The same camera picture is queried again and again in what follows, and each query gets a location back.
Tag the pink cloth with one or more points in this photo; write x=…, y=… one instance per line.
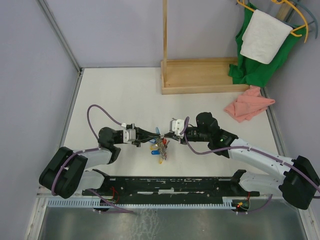
x=248, y=105

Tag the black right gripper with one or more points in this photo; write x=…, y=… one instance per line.
x=172, y=136

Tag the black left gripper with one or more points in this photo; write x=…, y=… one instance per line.
x=142, y=135

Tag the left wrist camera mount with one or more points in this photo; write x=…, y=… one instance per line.
x=128, y=133

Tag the green shirt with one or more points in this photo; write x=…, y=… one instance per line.
x=251, y=72

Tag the white towel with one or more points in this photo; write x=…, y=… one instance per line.
x=263, y=37

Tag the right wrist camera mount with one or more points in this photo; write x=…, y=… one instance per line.
x=176, y=127

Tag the metal keyring organizer blue handle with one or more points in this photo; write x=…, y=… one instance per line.
x=160, y=150

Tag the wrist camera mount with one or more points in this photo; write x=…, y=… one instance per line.
x=176, y=127
x=128, y=133

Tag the wooden rack frame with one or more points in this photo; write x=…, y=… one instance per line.
x=197, y=75

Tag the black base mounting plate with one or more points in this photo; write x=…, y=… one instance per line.
x=214, y=186

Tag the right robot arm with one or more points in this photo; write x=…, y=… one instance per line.
x=294, y=179

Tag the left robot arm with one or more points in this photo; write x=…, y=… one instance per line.
x=64, y=174

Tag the key with red tag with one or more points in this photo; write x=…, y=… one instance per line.
x=165, y=141

